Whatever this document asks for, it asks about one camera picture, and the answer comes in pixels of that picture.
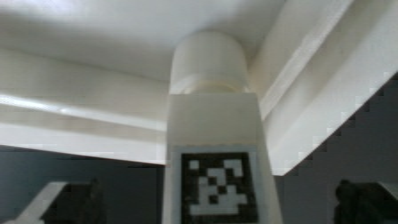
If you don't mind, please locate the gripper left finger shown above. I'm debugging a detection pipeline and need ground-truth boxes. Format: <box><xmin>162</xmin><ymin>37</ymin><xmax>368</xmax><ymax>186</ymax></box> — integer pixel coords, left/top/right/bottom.
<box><xmin>11</xmin><ymin>179</ymin><xmax>107</xmax><ymax>224</ymax></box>

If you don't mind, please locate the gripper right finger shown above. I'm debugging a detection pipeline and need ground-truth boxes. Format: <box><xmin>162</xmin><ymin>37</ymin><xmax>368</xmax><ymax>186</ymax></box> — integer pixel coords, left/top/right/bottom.
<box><xmin>334</xmin><ymin>179</ymin><xmax>398</xmax><ymax>224</ymax></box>

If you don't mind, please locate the white table leg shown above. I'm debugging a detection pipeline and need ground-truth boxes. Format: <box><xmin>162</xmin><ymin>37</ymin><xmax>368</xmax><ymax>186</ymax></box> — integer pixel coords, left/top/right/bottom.
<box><xmin>162</xmin><ymin>31</ymin><xmax>283</xmax><ymax>224</ymax></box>

